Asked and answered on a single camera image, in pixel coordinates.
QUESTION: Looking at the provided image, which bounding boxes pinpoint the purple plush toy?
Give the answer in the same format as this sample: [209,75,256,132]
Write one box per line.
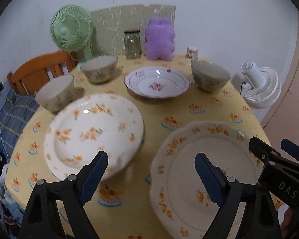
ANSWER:
[144,18,175,61]

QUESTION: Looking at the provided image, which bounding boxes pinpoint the green patterned wall mat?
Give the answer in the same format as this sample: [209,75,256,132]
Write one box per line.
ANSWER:
[90,4,176,56]

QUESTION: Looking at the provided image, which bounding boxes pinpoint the orange wooden headboard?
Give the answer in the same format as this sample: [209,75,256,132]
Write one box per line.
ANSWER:
[7,51,77,95]

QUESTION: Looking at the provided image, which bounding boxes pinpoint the glass jar brown lid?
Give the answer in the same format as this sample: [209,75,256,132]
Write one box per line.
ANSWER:
[124,30,141,59]

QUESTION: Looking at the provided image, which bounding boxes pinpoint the white plate orange flowers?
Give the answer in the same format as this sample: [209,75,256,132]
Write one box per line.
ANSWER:
[44,93,144,180]

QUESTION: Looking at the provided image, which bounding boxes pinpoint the white desk fan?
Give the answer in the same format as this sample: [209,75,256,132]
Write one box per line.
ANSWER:
[231,61,281,109]

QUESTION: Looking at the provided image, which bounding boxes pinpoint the scalloped cream plate orange flowers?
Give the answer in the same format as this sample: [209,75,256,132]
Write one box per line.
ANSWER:
[149,121,263,238]

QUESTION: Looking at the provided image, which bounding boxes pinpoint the blue plaid pillow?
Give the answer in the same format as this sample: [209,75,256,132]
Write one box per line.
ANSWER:
[0,90,39,161]

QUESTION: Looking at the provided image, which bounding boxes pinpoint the yellow patterned tablecloth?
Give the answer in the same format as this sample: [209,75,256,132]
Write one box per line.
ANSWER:
[5,56,268,238]

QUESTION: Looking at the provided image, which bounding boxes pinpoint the green desk fan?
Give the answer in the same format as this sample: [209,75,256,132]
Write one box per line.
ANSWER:
[50,4,94,61]

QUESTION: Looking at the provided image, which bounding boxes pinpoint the small white cotton swab container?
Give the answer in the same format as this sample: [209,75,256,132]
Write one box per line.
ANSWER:
[185,46,199,61]

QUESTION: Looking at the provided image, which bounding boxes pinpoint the white plate red floral pattern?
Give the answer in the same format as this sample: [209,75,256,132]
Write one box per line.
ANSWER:
[125,66,190,99]

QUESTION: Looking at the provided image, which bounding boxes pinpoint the beige bowl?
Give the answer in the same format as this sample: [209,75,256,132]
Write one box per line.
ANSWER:
[191,61,231,93]
[80,56,118,84]
[35,74,74,113]

